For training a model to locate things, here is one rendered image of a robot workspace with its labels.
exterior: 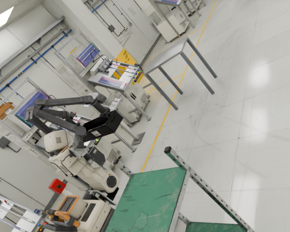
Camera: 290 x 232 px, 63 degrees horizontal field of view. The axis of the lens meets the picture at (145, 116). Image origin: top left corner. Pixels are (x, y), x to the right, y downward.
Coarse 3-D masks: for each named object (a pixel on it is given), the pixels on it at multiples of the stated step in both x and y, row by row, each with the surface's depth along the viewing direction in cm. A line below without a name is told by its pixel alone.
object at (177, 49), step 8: (184, 40) 329; (168, 48) 356; (176, 48) 327; (192, 48) 343; (160, 56) 357; (168, 56) 327; (184, 56) 310; (200, 56) 348; (152, 64) 355; (160, 64) 330; (192, 64) 318; (208, 64) 356; (152, 80) 356; (168, 80) 395; (200, 80) 328; (160, 88) 363; (176, 88) 402; (208, 88) 333
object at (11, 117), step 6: (12, 90) 328; (36, 90) 359; (42, 90) 350; (6, 96) 320; (48, 96) 360; (0, 102) 313; (12, 114) 313; (12, 120) 322; (18, 120) 316; (24, 126) 321; (30, 132) 326; (24, 138) 318
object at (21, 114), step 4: (40, 92) 347; (36, 96) 342; (40, 96) 346; (44, 96) 350; (32, 100) 337; (24, 104) 332; (28, 104) 331; (32, 104) 335; (24, 108) 326; (48, 108) 349; (20, 112) 321; (24, 112) 325; (16, 116) 322; (20, 116) 320; (24, 116) 323; (24, 120) 322; (28, 124) 326; (32, 124) 327
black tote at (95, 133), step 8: (112, 112) 209; (96, 120) 231; (104, 120) 225; (112, 120) 201; (120, 120) 207; (88, 128) 248; (96, 128) 207; (104, 128) 201; (112, 128) 199; (88, 136) 225; (96, 136) 219
